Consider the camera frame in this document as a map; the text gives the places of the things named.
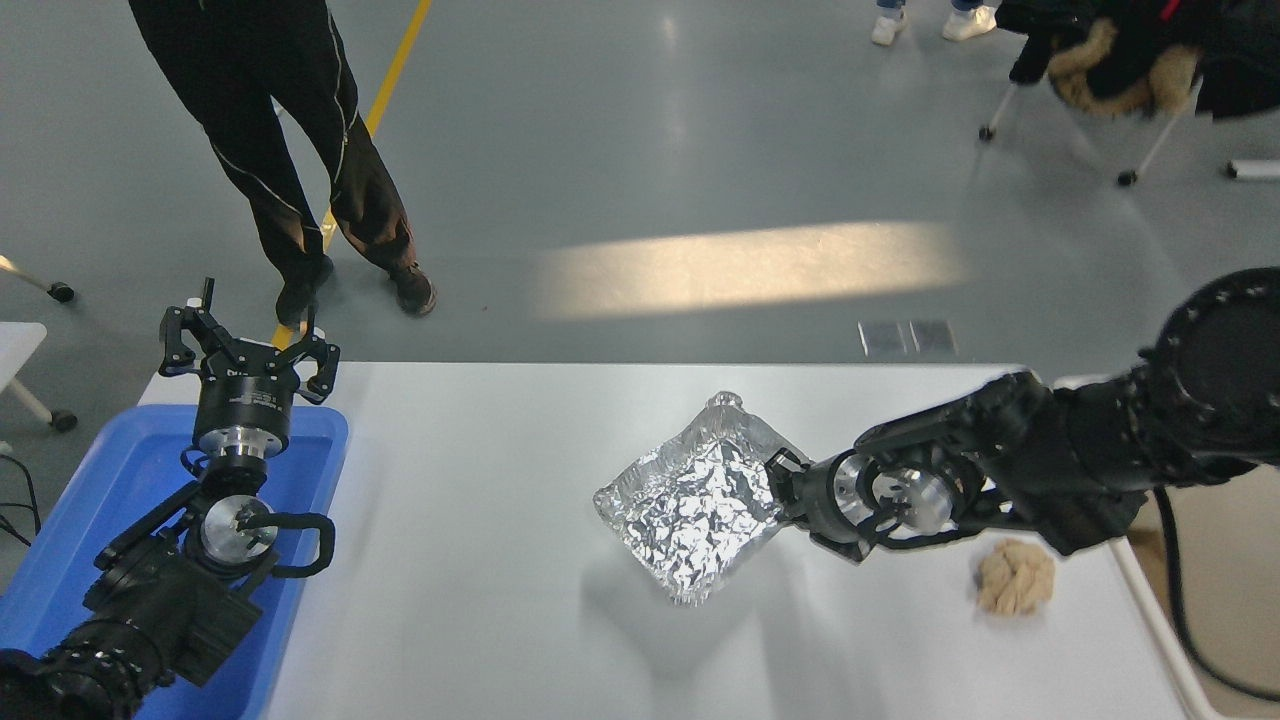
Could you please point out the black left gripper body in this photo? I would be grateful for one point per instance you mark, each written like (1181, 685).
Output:
(245, 398)

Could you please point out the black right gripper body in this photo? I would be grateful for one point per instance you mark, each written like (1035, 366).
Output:
(820, 505)

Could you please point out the foil plate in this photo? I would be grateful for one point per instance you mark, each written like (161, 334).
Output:
(690, 505)

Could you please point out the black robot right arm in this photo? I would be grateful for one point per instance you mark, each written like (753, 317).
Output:
(1060, 450)

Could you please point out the metal floor plate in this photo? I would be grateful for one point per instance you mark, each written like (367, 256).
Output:
(932, 337)
(881, 339)

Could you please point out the blue plastic tray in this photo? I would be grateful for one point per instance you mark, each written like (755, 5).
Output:
(120, 470)

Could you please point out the chair leg with caster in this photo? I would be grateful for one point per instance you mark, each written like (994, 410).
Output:
(58, 291)

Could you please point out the white wheeled side table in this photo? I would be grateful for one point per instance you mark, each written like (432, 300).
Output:
(15, 345)

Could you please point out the crumpled tan paper ball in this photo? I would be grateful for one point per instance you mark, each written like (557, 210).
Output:
(1015, 578)

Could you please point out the person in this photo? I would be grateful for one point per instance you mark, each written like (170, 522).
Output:
(260, 120)
(965, 22)

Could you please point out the large pale plastic bin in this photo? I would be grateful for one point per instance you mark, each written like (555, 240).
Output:
(1230, 560)

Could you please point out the black fur-trimmed coat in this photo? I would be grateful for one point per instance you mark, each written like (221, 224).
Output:
(1100, 60)

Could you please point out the white bar on floor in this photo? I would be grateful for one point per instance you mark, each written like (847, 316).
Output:
(1255, 169)

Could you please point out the white wheeled chair frame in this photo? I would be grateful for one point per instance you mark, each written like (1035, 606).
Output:
(1150, 150)

